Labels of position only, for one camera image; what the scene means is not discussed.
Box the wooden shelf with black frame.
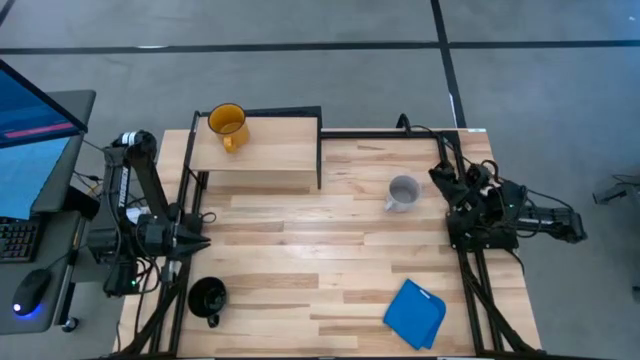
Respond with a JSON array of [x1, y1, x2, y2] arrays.
[[181, 105, 324, 197]]

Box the black stand base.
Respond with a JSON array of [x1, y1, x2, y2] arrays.
[[591, 172, 640, 207]]

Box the blue folded cloth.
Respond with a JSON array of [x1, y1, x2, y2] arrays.
[[382, 278, 448, 352]]

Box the computer monitor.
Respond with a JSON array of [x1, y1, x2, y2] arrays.
[[0, 58, 90, 222]]

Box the black cable with plug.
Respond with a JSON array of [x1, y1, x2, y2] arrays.
[[396, 112, 442, 138]]

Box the black computer mouse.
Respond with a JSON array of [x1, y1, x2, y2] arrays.
[[11, 267, 53, 318]]

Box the grey side desk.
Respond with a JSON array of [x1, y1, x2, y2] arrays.
[[0, 89, 97, 337]]

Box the yellow enamel mug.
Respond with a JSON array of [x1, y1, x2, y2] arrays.
[[207, 102, 251, 155]]

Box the black aluminium rig frame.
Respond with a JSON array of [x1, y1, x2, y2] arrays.
[[97, 127, 547, 360]]

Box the white patterned mug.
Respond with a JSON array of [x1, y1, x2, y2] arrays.
[[383, 174, 423, 214]]

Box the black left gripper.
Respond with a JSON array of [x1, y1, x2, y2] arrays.
[[139, 214, 212, 259]]

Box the black keyboard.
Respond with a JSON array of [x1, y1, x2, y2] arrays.
[[0, 215, 42, 265]]

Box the black mug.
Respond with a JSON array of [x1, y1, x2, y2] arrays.
[[186, 275, 229, 330]]

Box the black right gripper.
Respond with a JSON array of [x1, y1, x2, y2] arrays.
[[428, 160, 507, 227]]

